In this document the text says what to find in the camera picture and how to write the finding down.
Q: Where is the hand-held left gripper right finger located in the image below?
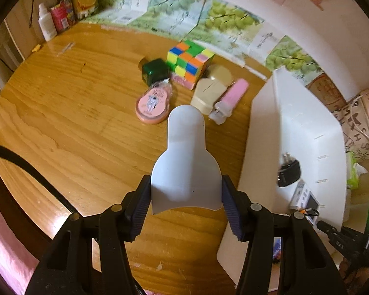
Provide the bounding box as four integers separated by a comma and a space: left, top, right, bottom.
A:
221, 175, 348, 295

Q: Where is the multicoloured puzzle cube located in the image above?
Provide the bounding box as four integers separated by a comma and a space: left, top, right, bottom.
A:
167, 40, 216, 90

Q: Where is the dark green cube box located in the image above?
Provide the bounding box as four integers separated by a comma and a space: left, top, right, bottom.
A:
141, 58, 169, 86

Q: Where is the red snack packet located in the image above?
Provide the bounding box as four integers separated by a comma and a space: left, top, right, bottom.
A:
49, 1, 77, 33

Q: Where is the round gold compact mirror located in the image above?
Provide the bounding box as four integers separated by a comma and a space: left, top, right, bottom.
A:
207, 64, 232, 87

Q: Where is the pink round tape dispenser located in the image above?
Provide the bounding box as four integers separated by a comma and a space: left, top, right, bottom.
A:
135, 80, 173, 125

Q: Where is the grape print carton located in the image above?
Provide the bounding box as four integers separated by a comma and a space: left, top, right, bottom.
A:
197, 0, 265, 57
249, 32, 323, 79
103, 0, 151, 25
135, 0, 208, 39

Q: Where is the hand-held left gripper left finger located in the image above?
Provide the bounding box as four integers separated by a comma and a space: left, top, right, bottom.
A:
25, 175, 152, 295

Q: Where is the pink and white plastic tool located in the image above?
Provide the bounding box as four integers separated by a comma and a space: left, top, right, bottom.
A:
208, 78, 249, 125

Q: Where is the white remote with buttons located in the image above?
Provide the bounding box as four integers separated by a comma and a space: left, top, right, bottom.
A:
290, 181, 309, 209

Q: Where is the printed canvas bag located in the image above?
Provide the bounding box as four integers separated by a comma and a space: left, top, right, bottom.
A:
330, 89, 369, 160

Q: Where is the brown cardboard box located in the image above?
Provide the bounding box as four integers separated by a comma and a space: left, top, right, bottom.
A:
306, 72, 346, 111

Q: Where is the white power cable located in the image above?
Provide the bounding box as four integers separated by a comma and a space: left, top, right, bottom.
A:
346, 95, 369, 148

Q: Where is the person's right hand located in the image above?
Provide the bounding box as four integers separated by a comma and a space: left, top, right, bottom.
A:
340, 256, 369, 286

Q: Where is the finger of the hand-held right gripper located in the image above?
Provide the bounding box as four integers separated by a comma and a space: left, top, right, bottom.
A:
317, 220, 369, 254

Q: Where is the white plastic storage bin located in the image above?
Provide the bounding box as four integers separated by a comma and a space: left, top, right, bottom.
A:
216, 66, 353, 292

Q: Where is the beige plastic case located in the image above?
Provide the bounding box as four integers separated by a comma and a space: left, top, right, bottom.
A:
190, 78, 229, 115

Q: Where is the black charger plug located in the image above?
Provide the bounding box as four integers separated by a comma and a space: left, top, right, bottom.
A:
277, 152, 303, 188

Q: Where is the white plastic bottle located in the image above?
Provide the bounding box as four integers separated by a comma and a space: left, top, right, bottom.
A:
38, 3, 57, 41

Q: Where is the green tissue pack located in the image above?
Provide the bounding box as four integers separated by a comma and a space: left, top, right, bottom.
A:
346, 152, 369, 191

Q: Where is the white plastic scoop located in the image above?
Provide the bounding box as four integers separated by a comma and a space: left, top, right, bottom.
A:
151, 105, 223, 216

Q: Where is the thick black cable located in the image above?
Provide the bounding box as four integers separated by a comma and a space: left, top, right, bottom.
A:
0, 141, 80, 219

